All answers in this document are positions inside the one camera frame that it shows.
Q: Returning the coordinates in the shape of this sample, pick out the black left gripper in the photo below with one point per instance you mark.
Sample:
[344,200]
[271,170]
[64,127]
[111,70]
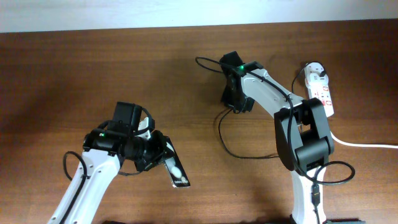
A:
[158,154]

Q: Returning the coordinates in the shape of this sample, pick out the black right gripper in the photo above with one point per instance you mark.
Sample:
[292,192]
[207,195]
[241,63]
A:
[246,105]

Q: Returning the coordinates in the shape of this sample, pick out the black Galaxy flip phone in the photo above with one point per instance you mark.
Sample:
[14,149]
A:
[174,167]

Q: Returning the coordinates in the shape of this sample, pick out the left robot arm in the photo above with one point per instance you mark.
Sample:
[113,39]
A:
[129,135]

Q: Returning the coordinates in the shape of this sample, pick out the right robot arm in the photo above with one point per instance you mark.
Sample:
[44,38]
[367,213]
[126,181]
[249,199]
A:
[302,133]

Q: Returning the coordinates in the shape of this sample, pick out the white charger adapter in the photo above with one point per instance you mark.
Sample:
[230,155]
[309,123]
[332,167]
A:
[313,79]

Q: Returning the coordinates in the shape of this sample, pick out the white power strip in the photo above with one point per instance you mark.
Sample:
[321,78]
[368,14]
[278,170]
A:
[320,92]

